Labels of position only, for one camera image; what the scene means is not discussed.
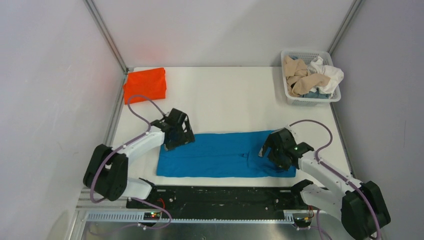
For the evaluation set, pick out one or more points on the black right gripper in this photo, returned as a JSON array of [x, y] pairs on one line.
[[279, 163]]

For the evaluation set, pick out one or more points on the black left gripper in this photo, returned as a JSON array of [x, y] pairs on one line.
[[187, 137]]

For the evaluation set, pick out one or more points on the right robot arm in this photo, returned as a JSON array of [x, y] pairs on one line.
[[359, 206]]

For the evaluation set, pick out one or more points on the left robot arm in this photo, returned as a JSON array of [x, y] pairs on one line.
[[108, 168]]

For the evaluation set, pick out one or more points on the folded orange t shirt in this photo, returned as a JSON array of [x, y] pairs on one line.
[[149, 83]]

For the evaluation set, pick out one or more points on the light blue t shirt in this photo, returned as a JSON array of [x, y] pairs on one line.
[[316, 94]]

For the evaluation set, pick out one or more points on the beige t shirt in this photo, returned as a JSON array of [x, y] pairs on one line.
[[299, 80]]

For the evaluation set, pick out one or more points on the right controller board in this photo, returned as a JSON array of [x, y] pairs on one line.
[[303, 222]]

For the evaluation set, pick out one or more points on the controller board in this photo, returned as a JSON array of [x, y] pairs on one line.
[[303, 222], [151, 216]]

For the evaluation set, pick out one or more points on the left controller board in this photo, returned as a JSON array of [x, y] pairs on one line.
[[151, 216]]

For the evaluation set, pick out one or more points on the white plastic laundry basket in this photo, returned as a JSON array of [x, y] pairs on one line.
[[307, 56]]

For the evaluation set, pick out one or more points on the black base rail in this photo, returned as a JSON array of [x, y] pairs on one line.
[[228, 203]]

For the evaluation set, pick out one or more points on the left aluminium frame post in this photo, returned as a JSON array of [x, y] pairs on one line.
[[104, 31]]

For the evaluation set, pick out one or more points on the aluminium frame post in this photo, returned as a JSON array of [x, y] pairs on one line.
[[352, 12], [104, 31]]

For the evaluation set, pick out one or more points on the right aluminium frame post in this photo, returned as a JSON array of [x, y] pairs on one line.
[[352, 12]]

